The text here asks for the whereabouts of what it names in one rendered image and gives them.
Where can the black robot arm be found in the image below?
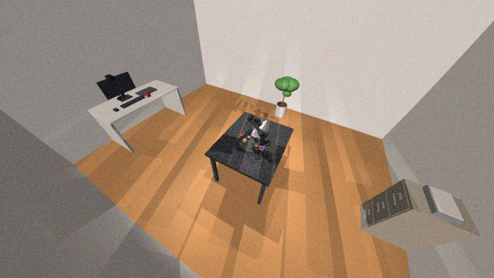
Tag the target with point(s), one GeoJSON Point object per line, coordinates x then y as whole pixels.
{"type": "Point", "coordinates": [256, 123]}

